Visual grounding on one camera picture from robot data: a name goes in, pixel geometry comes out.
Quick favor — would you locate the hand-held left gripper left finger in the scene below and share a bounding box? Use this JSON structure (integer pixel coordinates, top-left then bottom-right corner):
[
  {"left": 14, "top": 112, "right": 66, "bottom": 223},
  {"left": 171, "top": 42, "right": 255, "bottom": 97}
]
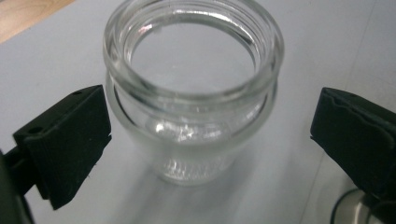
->
[{"left": 3, "top": 84, "right": 113, "bottom": 211}]

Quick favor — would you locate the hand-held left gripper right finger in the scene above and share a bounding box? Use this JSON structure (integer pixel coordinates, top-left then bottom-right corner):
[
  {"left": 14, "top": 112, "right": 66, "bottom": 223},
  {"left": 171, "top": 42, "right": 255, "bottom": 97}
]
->
[{"left": 309, "top": 87, "right": 396, "bottom": 203}]

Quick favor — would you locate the round metal jar lid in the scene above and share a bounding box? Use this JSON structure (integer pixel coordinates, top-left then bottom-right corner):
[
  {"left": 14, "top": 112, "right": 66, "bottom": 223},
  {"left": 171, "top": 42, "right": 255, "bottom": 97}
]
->
[{"left": 330, "top": 188, "right": 396, "bottom": 224}]

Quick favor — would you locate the clear glass jar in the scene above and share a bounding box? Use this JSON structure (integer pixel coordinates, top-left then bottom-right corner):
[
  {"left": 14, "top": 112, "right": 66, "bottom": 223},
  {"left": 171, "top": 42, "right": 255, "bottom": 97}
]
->
[{"left": 102, "top": 0, "right": 286, "bottom": 187}]

